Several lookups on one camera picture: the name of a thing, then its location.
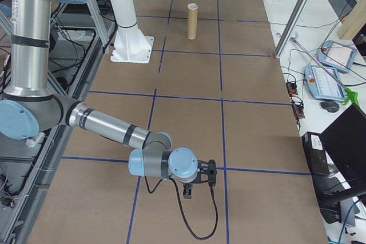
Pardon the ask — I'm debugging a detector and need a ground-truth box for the blue grey teach pendant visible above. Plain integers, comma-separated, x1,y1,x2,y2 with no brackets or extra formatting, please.
303,64,347,102
317,39,359,74

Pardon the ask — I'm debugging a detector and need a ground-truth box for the black orange connector block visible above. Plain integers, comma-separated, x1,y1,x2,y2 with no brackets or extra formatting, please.
286,81,299,97
292,103,306,119

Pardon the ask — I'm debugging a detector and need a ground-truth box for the aluminium extrusion post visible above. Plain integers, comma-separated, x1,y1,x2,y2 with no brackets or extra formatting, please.
272,0,326,59

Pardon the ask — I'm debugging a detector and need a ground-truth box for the black computer mouse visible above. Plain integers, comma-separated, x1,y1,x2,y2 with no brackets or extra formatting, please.
320,100,340,114

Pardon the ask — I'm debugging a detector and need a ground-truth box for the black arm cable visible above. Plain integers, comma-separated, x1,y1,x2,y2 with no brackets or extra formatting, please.
144,174,220,240

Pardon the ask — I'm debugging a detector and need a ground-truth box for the black computer monitor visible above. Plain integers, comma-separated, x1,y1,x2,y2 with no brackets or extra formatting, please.
320,103,366,191

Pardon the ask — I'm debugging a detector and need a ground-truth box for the metal grabber with green handle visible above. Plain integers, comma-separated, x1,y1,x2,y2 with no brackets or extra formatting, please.
289,35,360,106

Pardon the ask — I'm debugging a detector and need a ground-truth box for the blue network cable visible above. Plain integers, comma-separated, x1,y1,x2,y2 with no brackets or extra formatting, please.
337,199,362,244

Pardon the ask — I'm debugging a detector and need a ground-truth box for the white post with base plate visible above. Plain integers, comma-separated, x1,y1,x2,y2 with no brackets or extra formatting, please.
101,0,154,64

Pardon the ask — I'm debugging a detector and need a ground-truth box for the brown cardboard tube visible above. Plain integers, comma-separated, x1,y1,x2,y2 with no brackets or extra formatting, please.
186,3,199,41

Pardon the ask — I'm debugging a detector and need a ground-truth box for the black box computer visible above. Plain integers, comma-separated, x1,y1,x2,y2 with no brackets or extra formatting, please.
301,131,331,177

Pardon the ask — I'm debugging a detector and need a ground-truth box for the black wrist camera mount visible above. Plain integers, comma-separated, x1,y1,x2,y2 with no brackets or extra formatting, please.
196,158,218,186

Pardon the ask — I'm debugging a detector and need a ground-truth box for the black monitor stand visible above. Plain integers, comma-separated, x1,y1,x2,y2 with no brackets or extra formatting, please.
315,175,366,225

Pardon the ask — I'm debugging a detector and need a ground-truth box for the white cable tie tag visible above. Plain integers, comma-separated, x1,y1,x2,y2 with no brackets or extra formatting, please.
25,132,47,148

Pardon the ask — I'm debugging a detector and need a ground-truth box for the light wooden beam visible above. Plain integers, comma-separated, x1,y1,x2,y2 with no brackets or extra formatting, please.
337,0,366,41

